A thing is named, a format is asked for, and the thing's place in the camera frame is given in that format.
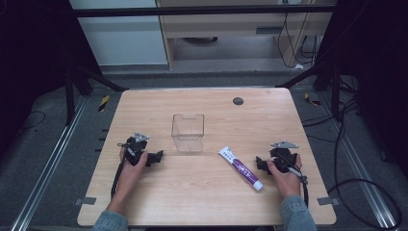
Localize black frame crossbar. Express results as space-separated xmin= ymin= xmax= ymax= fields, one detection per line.
xmin=70 ymin=4 xmax=337 ymax=19

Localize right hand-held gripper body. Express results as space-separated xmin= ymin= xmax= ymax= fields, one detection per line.
xmin=268 ymin=140 xmax=300 ymax=174

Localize clear plastic container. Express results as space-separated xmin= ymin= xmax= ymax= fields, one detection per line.
xmin=170 ymin=113 xmax=206 ymax=154

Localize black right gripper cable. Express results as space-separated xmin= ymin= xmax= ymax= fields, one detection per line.
xmin=278 ymin=153 xmax=310 ymax=208

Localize person's right hand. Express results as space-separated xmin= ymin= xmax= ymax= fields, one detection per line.
xmin=266 ymin=153 xmax=303 ymax=198

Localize black cables under desk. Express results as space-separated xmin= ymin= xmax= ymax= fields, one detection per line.
xmin=276 ymin=12 xmax=320 ymax=69

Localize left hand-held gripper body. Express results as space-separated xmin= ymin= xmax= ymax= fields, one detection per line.
xmin=117 ymin=131 xmax=153 ymax=167

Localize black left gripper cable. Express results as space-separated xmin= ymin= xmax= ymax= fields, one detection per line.
xmin=110 ymin=142 xmax=133 ymax=199

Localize white purple toothpaste tube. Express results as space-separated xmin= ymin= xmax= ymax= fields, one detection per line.
xmin=217 ymin=145 xmax=265 ymax=193

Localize thin black floor cable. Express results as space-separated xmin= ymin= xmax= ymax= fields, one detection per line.
xmin=19 ymin=110 xmax=47 ymax=132

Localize metal floor rail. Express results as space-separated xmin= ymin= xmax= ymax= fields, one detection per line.
xmin=319 ymin=90 xmax=400 ymax=231
xmin=9 ymin=95 xmax=89 ymax=231

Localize black metal stand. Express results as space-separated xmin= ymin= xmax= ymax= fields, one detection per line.
xmin=63 ymin=62 xmax=130 ymax=127
xmin=275 ymin=62 xmax=343 ymax=123

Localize white cabinet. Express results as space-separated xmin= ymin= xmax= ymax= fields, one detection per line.
xmin=68 ymin=0 xmax=169 ymax=67

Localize black floor cable loop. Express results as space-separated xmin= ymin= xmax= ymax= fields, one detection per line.
xmin=300 ymin=97 xmax=404 ymax=231

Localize person's left hand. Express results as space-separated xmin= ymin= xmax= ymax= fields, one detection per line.
xmin=109 ymin=149 xmax=149 ymax=213

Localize grey table bracket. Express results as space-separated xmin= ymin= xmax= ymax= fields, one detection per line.
xmin=316 ymin=196 xmax=341 ymax=207
xmin=73 ymin=196 xmax=97 ymax=207

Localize dark curtain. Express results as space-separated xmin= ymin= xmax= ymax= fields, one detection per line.
xmin=316 ymin=0 xmax=408 ymax=181
xmin=0 ymin=0 xmax=104 ymax=158

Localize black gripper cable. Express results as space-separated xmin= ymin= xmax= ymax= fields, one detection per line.
xmin=278 ymin=153 xmax=310 ymax=208
xmin=110 ymin=142 xmax=133 ymax=199

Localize black yellow hazard tape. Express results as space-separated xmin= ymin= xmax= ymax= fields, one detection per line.
xmin=303 ymin=91 xmax=322 ymax=107
xmin=97 ymin=94 xmax=111 ymax=113

